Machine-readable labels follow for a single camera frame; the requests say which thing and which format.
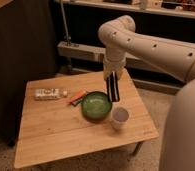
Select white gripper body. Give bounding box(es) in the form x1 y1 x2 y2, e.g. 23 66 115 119
103 58 126 79

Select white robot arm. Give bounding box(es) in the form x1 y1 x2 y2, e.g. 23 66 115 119
98 15 195 171

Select green ceramic bowl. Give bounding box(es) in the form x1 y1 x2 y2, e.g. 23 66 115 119
81 91 113 120

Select orange marker pen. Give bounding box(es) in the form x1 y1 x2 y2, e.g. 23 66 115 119
68 90 87 104

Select white plastic bottle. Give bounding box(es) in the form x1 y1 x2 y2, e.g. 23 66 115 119
34 88 68 100

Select metal vertical pole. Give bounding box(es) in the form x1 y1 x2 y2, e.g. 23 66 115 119
60 0 71 46

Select upper wooden shelf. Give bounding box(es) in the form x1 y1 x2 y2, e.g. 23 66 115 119
54 0 195 19

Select metal rail beam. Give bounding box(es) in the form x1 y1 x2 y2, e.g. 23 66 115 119
57 41 183 94

